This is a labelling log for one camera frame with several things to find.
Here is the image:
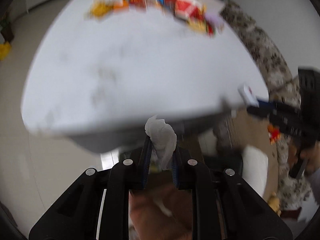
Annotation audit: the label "person leg pink trousers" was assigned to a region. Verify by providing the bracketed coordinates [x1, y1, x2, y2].
[129, 183, 192, 239]

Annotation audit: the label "white tissue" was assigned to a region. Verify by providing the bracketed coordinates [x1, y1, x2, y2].
[145, 115, 177, 170]

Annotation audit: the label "red yellow toy on sofa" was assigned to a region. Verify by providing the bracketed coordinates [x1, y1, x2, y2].
[267, 124, 281, 145]

